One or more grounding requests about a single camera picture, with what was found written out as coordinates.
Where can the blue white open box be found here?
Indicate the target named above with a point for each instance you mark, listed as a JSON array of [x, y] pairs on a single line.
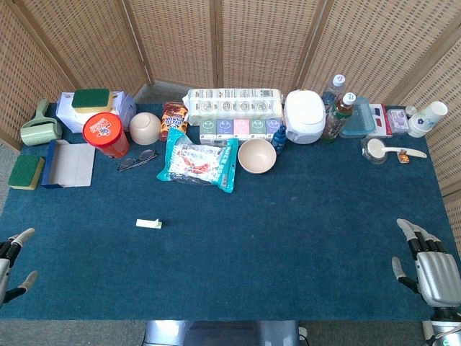
[[72, 164]]

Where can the white toilet paper pack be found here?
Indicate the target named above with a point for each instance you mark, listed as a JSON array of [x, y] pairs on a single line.
[[234, 104]]

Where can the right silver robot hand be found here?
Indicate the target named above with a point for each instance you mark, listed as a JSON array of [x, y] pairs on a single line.
[[437, 274]]

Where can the white cardboard box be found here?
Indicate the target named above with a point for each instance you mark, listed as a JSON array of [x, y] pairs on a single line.
[[68, 115]]

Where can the small white bottle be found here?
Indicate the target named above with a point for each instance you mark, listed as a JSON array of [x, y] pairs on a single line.
[[410, 110]]

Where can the clear water bottle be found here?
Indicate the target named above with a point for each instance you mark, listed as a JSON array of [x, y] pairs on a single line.
[[336, 86]]

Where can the pastel pocket tissue multipack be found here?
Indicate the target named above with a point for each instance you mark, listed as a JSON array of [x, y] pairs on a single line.
[[241, 129]]

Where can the green lint roller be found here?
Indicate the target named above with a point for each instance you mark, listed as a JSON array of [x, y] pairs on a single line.
[[39, 131]]

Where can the teal clear snack bag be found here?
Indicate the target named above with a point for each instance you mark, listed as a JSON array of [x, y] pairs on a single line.
[[198, 162]]

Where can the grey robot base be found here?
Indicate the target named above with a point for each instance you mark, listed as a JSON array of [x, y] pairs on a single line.
[[223, 333]]

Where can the red instant noodle cup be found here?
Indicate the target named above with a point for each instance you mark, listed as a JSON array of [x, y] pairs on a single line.
[[102, 129]]

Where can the cream plastic spoon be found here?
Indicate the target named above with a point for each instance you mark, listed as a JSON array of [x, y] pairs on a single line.
[[376, 147]]

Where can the orange candy wrapper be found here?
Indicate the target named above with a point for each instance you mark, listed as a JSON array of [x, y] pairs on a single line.
[[403, 157]]

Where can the wicker folding screen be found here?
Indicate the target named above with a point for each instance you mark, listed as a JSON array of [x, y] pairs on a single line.
[[252, 36]]

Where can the white floral paper cup stack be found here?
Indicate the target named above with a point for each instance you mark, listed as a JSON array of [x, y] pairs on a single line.
[[426, 119]]

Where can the black eyeglasses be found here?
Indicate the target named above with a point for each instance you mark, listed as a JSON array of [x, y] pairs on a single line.
[[146, 155]]

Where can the red white card box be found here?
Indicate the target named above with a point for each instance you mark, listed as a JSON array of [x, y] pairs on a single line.
[[381, 120]]

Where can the blue spray bottle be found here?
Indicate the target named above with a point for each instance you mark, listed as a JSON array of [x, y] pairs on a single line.
[[279, 138]]

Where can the green yellow sponge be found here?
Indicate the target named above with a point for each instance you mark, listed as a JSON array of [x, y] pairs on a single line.
[[25, 171], [90, 98]]

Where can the white rice cooker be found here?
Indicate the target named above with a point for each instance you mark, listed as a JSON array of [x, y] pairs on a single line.
[[304, 115]]

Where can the clear container with blue lid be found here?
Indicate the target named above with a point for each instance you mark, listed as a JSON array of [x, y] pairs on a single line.
[[360, 120]]

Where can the small pale green packet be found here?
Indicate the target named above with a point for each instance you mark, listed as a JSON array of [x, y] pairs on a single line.
[[146, 223]]

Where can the beige bowl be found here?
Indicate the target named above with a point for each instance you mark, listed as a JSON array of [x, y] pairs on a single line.
[[144, 128], [256, 156]]

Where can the clear box with purple label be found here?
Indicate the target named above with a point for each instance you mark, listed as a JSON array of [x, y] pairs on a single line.
[[398, 120]]

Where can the small glass jar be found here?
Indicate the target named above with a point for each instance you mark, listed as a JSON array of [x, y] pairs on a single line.
[[371, 156]]

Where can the blue felt table mat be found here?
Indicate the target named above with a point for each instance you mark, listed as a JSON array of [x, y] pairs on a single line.
[[252, 252]]

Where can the green tea bottle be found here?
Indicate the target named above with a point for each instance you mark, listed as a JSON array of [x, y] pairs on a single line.
[[335, 120]]

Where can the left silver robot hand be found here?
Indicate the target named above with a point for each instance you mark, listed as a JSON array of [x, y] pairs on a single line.
[[4, 274]]

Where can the brown orange cookie pack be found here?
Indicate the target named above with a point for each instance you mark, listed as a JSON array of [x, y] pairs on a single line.
[[173, 120]]

